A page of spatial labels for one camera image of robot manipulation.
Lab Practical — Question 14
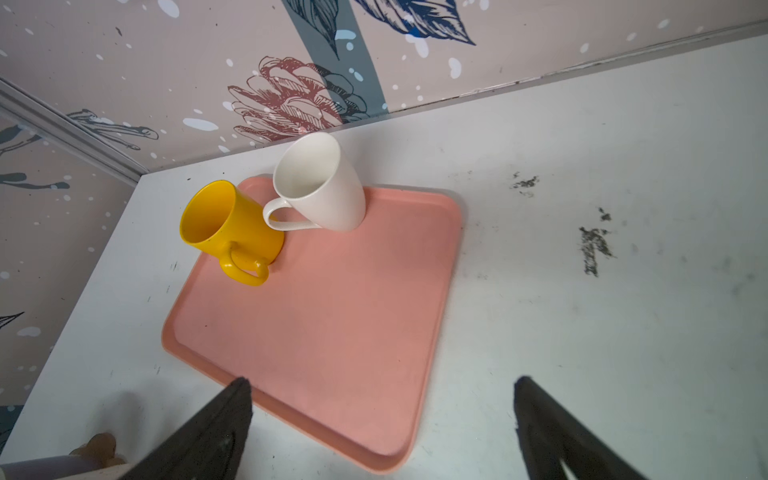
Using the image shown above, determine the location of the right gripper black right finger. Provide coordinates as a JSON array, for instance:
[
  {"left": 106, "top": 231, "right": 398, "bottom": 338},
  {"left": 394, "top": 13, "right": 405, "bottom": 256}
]
[{"left": 513, "top": 376, "right": 644, "bottom": 480}]

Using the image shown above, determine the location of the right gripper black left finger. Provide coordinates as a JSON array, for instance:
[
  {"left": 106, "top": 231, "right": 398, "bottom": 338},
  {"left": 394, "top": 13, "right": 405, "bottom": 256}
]
[{"left": 122, "top": 377, "right": 253, "bottom": 479}]

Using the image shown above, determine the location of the cork flower shaped coaster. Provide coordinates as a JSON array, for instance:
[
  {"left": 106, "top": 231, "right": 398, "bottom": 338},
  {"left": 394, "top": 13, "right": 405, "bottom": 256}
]
[{"left": 70, "top": 432, "right": 126, "bottom": 469}]

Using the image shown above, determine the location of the yellow mug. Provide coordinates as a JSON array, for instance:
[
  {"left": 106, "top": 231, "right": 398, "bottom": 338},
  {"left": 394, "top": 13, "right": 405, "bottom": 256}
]
[{"left": 179, "top": 180, "right": 285, "bottom": 286}]

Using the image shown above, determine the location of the cream mug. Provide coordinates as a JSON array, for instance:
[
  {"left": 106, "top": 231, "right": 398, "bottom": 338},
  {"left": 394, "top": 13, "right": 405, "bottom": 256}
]
[{"left": 263, "top": 132, "right": 366, "bottom": 232}]

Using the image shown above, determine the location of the pink tray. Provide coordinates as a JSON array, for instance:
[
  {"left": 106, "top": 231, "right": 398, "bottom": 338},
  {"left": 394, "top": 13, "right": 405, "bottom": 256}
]
[{"left": 162, "top": 187, "right": 462, "bottom": 474}]

